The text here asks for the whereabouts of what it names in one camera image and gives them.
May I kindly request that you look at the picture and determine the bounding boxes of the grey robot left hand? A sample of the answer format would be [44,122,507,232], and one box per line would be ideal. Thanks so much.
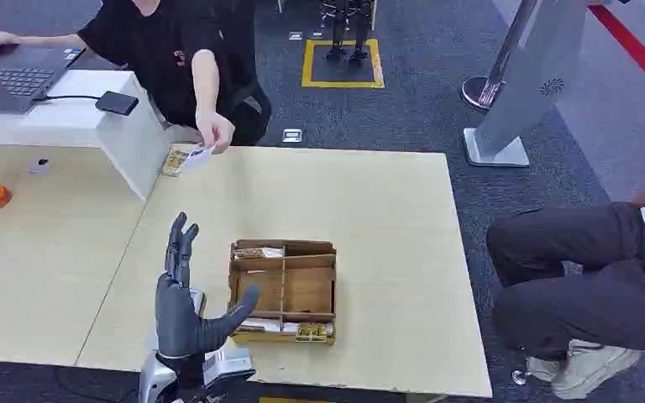
[155,212,261,360]

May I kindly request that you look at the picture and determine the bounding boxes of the person's left hand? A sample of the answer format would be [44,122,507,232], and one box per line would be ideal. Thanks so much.
[196,111,236,155]

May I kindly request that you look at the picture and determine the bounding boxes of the dark grey laptop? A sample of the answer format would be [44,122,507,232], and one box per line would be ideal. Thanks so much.
[0,45,87,116]

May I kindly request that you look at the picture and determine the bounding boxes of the stack of printed cards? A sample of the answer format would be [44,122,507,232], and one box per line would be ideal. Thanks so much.
[161,144,191,178]

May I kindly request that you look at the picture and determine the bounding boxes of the white card lying flat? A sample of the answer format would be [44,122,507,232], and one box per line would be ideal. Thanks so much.
[238,317,284,335]

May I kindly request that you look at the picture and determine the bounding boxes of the person in black top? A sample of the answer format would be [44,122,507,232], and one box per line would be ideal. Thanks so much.
[0,0,273,155]

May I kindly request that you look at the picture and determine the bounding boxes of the card with white end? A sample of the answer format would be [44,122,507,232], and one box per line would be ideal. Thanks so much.
[233,247,286,260]

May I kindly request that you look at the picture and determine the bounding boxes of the black flat device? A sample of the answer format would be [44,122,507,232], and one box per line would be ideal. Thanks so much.
[94,90,140,118]

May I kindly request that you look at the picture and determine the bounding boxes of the white raised desk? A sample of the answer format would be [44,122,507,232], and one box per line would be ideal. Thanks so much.
[0,69,171,202]

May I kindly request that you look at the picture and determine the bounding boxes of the wooden card box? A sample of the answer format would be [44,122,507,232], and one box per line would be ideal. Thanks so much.
[227,238,338,347]

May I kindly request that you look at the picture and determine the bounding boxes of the card with yellow print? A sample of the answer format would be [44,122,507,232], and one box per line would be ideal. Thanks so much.
[295,322,336,342]

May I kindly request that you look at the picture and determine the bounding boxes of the black robot legs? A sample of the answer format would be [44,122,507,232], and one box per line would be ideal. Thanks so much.
[320,0,375,63]

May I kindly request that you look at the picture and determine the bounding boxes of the chrome stanchion pole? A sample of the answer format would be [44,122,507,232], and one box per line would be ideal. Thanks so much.
[459,0,542,113]

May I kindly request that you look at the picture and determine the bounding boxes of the grey kiosk stand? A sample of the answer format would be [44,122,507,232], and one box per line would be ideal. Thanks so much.
[462,0,592,169]

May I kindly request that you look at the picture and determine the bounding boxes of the person in dark trousers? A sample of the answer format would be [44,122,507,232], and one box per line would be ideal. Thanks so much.
[485,175,645,401]

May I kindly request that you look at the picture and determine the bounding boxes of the white shoe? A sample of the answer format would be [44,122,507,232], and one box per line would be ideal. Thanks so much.
[525,339,644,401]

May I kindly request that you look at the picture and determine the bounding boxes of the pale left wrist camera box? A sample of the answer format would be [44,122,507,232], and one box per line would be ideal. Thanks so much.
[202,347,257,389]

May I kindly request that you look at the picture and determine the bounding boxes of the black cable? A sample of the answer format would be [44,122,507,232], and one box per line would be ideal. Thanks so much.
[32,93,101,104]

